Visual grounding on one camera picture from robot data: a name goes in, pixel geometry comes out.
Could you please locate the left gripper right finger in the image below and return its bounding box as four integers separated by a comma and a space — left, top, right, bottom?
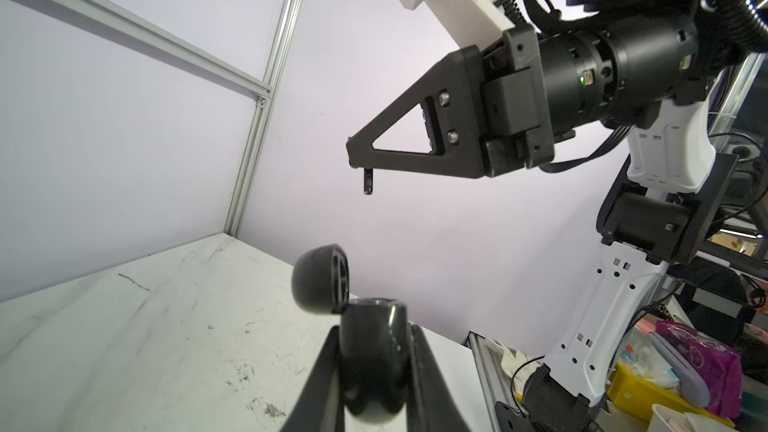
407, 325, 469, 432

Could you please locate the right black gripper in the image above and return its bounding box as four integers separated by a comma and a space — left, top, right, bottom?
346, 25, 555, 179

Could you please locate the pink purple plastic bag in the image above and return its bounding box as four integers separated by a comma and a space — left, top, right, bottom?
648, 321, 743, 420

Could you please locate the white plastic tray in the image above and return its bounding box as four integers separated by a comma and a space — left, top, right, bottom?
647, 404, 735, 432

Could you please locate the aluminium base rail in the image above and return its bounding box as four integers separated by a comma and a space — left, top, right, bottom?
464, 331, 515, 432

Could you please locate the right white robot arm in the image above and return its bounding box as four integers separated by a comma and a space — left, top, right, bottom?
347, 0, 767, 431

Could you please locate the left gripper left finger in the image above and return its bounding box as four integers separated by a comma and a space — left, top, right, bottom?
281, 326, 345, 432

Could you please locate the yellow storage bin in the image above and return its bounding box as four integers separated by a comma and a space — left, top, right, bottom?
606, 363, 735, 428

